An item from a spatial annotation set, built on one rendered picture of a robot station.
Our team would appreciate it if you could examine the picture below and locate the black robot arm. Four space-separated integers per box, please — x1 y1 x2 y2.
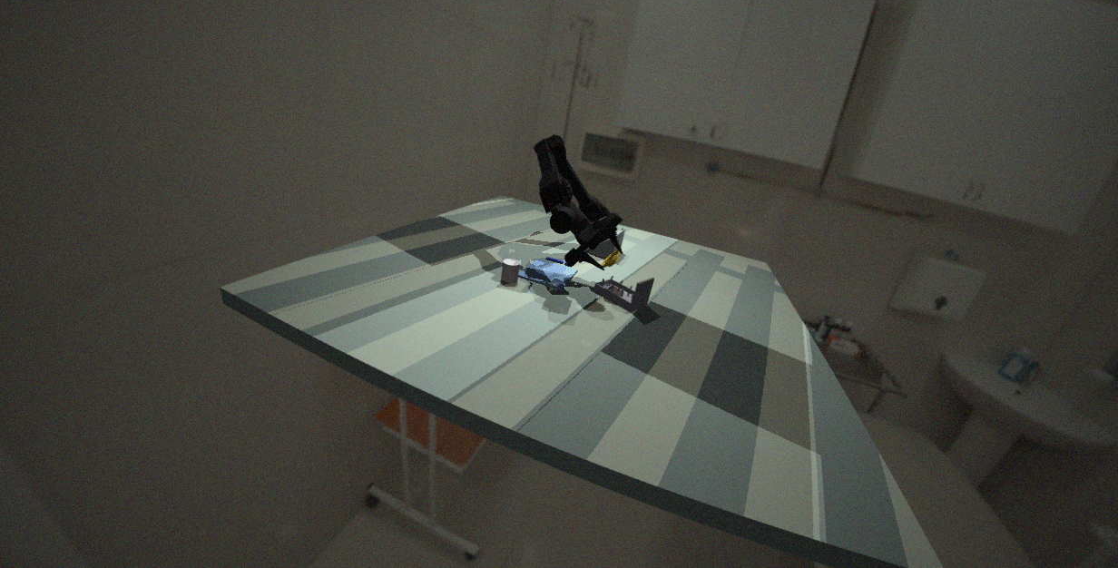
534 135 612 250

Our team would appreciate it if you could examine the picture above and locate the yellow plate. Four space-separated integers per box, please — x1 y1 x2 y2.
601 250 620 268

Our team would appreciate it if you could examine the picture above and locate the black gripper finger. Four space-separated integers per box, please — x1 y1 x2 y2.
606 227 623 254
579 252 604 269

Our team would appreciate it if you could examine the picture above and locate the light blue flat mat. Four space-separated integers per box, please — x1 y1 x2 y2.
518 259 577 290

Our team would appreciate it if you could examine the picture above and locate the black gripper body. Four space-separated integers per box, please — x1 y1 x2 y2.
563 212 623 267

